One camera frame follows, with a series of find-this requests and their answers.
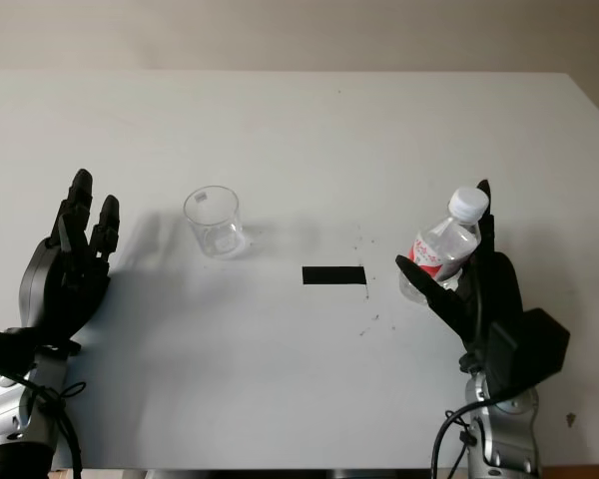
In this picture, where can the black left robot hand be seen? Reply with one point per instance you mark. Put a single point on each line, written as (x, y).
(55, 284)

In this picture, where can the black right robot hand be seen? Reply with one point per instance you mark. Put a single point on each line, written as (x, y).
(499, 289)

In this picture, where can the clear red-label water bottle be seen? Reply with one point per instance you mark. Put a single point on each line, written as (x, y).
(444, 244)

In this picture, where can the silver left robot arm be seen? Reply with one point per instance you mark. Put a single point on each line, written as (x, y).
(10, 419)

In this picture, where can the clear glass cup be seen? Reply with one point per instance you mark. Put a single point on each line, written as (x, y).
(214, 224)

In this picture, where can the black tape strip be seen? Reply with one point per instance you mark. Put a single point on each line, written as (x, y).
(334, 276)

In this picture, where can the dark robot torso edge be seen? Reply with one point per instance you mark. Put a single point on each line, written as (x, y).
(279, 474)

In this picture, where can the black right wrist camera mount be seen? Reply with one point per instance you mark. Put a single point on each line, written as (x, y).
(529, 349)

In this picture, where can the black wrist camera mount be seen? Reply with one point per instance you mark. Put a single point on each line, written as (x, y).
(15, 349)
(529, 349)

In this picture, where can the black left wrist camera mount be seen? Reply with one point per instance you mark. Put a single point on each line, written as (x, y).
(15, 349)

